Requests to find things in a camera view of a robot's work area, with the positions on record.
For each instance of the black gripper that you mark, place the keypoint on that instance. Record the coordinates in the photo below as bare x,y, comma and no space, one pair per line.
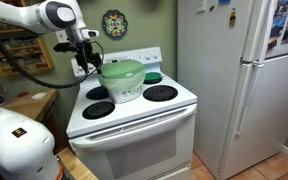
83,48

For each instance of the green bin lid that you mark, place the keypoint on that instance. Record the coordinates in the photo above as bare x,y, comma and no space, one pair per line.
121,68

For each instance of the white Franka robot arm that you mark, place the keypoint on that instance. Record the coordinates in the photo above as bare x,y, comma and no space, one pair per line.
17,146

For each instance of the pale green bin liner bag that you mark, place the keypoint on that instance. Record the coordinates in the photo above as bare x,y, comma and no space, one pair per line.
120,83

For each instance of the silver metal pot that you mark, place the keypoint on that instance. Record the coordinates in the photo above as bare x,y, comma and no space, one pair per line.
127,95

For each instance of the small white dish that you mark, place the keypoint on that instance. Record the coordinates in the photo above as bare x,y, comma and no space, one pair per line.
39,96

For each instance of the green round pot holder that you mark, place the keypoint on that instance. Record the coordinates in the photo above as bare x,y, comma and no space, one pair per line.
153,76

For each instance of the wooden spice rack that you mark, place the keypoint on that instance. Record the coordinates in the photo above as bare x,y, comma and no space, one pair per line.
24,56

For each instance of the wooden side counter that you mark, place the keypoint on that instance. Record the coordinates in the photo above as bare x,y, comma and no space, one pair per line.
34,106

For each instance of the small red lid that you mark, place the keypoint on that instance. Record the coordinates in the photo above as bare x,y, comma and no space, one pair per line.
22,94

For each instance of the white electric stove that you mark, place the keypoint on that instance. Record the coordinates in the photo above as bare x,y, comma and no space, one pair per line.
134,140

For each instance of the light wooden robot table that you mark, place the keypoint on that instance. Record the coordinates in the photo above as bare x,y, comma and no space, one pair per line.
75,166

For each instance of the white paper note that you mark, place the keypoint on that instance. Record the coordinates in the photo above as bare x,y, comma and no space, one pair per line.
200,6

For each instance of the white refrigerator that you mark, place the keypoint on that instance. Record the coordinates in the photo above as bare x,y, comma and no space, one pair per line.
217,83

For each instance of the blue fridge magnet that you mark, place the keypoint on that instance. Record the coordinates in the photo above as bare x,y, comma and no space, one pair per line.
224,1

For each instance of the yellow black fridge magnet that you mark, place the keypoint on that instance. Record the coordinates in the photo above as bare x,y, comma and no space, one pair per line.
232,17

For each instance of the photo collage on fridge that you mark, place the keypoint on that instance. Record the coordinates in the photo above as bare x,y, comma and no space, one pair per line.
285,23

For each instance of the white wall switch plate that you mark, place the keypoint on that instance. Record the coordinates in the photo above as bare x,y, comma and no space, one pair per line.
61,36

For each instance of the colourful decorative wall plate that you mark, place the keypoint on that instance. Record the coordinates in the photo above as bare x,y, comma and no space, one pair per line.
114,23

